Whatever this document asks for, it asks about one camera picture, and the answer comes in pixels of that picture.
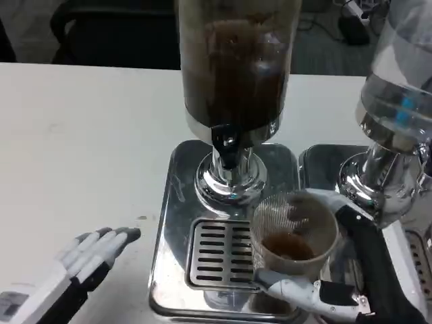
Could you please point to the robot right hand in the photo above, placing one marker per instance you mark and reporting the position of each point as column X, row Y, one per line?
column 378, row 263

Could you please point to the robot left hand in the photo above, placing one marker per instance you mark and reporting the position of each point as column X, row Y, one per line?
column 74, row 266

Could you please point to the slotted steel drip grid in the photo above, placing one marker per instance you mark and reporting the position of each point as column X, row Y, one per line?
column 219, row 256
column 422, row 263

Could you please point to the clear water dispenser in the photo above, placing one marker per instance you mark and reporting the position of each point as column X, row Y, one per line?
column 395, row 87

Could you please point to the black dispenser tap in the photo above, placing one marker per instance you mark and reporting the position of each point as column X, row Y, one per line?
column 223, row 140

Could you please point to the black office chair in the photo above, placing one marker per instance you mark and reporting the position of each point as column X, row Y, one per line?
column 114, row 37

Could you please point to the dark drink dispenser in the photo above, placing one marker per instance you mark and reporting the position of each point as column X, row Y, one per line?
column 236, row 77

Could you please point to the black box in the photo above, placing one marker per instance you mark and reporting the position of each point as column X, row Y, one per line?
column 353, row 30

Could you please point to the white power strip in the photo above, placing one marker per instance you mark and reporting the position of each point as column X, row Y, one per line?
column 354, row 8

